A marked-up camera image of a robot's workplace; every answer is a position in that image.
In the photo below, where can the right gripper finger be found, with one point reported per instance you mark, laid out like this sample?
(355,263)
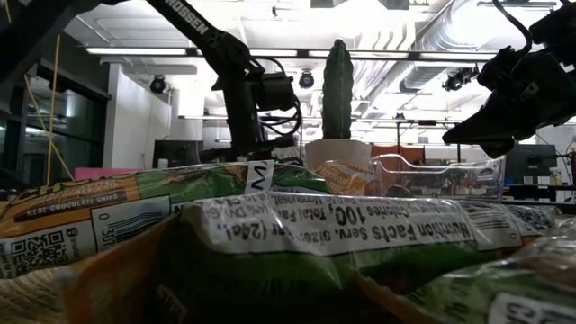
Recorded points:
(490,130)

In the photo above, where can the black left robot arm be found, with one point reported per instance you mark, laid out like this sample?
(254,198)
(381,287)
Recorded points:
(202,31)

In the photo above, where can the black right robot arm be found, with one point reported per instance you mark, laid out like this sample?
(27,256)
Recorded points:
(558,27)

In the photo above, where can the clear plastic bin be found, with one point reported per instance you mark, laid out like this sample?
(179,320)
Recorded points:
(497,180)

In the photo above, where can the black computer monitor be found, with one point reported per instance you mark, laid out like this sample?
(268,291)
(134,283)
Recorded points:
(531,166)
(177,155)

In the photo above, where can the black ceiling spotlight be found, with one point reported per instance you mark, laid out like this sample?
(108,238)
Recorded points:
(307,80)
(158,85)
(459,80)

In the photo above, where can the ceiling light strip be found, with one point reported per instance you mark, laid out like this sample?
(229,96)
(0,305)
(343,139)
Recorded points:
(378,55)
(450,56)
(274,52)
(135,51)

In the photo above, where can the orange partition panel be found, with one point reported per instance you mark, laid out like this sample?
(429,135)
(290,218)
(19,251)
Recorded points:
(405,150)

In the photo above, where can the white cup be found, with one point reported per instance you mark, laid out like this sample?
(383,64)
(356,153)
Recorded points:
(163,164)

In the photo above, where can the green cactus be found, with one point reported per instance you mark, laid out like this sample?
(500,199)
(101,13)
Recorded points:
(337,90)

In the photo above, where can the round woven placemat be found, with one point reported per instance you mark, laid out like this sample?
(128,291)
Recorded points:
(22,297)

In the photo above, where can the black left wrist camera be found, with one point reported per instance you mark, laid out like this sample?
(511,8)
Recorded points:
(276,92)

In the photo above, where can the black workbench frame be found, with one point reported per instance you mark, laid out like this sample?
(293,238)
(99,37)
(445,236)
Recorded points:
(398,135)

